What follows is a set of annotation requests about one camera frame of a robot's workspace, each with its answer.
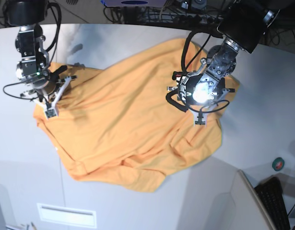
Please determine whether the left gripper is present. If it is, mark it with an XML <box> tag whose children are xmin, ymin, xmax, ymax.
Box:
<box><xmin>166</xmin><ymin>71</ymin><xmax>235</xmax><ymax>115</ymax></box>

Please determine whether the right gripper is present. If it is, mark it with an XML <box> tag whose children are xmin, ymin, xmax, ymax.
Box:
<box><xmin>20</xmin><ymin>66</ymin><xmax>77</xmax><ymax>104</ymax></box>

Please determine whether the orange t-shirt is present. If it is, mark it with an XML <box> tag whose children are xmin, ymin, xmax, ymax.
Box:
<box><xmin>33</xmin><ymin>38</ymin><xmax>222</xmax><ymax>192</ymax></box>

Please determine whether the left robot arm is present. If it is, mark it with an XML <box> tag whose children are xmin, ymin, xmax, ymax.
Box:
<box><xmin>165</xmin><ymin>0</ymin><xmax>280</xmax><ymax>115</ymax></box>

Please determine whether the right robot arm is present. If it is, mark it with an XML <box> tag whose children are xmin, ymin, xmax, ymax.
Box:
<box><xmin>6</xmin><ymin>0</ymin><xmax>68</xmax><ymax>107</ymax></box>

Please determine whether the black power strip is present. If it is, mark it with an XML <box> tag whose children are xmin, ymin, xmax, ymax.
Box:
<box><xmin>176</xmin><ymin>14</ymin><xmax>216</xmax><ymax>24</ymax></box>

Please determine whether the green tape roll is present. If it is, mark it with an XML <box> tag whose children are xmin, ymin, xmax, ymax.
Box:
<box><xmin>272</xmin><ymin>157</ymin><xmax>285</xmax><ymax>172</ymax></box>

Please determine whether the black keyboard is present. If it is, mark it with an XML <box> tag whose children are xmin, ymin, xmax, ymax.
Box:
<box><xmin>254</xmin><ymin>177</ymin><xmax>291</xmax><ymax>230</ymax></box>

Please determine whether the white partition board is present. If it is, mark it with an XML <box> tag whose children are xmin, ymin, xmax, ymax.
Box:
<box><xmin>230</xmin><ymin>170</ymin><xmax>276</xmax><ymax>230</ymax></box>

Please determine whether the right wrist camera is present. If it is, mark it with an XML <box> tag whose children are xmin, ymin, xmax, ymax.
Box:
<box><xmin>44</xmin><ymin>108</ymin><xmax>59</xmax><ymax>119</ymax></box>

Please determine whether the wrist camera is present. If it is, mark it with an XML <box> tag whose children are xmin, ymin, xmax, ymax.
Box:
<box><xmin>44</xmin><ymin>108</ymin><xmax>59</xmax><ymax>119</ymax></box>
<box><xmin>194</xmin><ymin>114</ymin><xmax>207</xmax><ymax>126</ymax></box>

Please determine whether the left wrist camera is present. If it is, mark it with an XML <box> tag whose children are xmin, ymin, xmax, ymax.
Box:
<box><xmin>194</xmin><ymin>114</ymin><xmax>207</xmax><ymax>126</ymax></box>

